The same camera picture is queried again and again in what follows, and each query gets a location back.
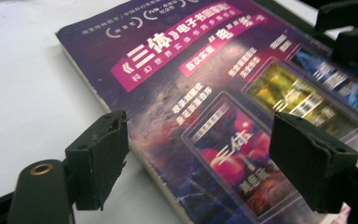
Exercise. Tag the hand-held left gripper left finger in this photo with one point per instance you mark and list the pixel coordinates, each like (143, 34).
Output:
(98, 161)

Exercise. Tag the purple paperback book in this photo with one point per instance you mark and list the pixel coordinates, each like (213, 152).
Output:
(174, 93)

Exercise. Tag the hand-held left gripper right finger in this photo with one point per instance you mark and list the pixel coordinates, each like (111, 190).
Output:
(313, 165)

